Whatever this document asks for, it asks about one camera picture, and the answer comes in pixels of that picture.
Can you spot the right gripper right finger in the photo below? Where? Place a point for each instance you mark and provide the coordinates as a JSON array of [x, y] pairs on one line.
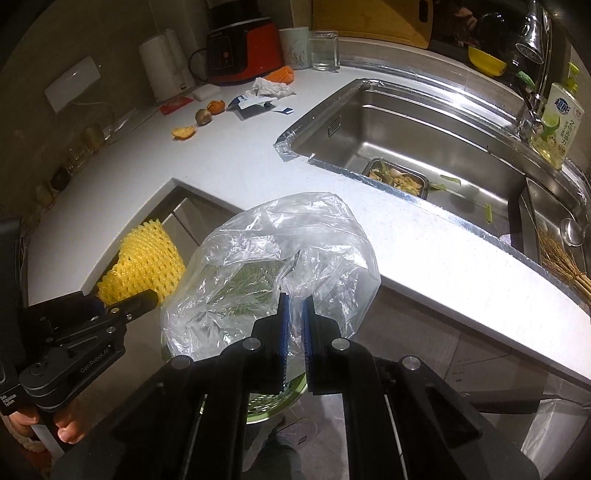
[[403, 421]]

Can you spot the orange peel cup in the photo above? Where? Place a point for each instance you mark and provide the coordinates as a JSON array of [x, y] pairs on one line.
[[216, 107]]

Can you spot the white ceramic cup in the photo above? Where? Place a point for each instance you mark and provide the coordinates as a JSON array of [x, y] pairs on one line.
[[294, 43]]

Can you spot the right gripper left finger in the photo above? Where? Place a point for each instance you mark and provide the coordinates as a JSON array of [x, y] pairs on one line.
[[187, 421]]

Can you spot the orange peel slice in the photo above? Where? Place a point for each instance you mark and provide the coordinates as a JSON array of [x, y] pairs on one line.
[[183, 133]]

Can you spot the blue white torn packet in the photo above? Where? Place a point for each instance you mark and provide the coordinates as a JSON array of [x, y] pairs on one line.
[[248, 106]]

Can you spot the clear glass pitcher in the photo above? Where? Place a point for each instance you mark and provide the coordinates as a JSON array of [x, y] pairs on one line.
[[324, 50]]

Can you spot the clear plastic bag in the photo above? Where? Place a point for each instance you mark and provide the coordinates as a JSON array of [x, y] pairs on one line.
[[303, 245]]

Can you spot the wooden cutting board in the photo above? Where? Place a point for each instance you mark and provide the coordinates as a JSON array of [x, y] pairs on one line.
[[407, 22]]

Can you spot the crumpled white tissue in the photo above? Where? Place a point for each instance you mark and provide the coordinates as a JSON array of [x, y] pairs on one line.
[[267, 88]]

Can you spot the yellow bowl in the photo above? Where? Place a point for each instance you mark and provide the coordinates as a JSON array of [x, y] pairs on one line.
[[486, 63]]

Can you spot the red snack wrapper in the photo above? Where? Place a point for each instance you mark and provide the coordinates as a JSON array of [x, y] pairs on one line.
[[174, 105]]

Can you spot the yellow foam fruit net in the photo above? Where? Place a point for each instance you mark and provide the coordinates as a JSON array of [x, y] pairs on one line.
[[147, 260]]

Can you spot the white sponge block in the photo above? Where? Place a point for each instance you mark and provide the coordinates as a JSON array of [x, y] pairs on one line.
[[204, 92]]

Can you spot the white wall socket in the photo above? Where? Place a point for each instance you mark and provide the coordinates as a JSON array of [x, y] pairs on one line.
[[72, 83]]

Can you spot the white electric kettle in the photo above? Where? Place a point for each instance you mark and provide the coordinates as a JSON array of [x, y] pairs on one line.
[[165, 66]]

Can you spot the green plastic trash basket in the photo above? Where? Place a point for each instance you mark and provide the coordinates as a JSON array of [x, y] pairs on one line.
[[263, 407]]

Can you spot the green dish soap bottle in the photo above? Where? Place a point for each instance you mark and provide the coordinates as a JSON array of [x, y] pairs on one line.
[[560, 120]]

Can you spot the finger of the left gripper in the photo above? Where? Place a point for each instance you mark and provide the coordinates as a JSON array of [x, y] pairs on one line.
[[134, 302]]

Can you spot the straw pot brush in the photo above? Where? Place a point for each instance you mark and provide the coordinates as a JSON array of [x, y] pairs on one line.
[[562, 265]]

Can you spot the metal food container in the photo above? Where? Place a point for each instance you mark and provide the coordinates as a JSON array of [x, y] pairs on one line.
[[398, 177]]

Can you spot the stainless steel sink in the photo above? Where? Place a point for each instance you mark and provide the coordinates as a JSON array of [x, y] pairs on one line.
[[477, 170]]

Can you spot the orange foam fruit net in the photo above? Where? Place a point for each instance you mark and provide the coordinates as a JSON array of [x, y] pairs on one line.
[[284, 75]]

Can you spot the person left hand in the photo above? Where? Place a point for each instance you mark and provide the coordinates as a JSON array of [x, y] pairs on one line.
[[68, 422]]

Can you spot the small blue packet scrap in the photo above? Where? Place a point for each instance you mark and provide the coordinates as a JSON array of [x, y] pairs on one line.
[[284, 111]]

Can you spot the brown taro root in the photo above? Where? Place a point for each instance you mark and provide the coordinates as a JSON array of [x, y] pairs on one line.
[[203, 117]]

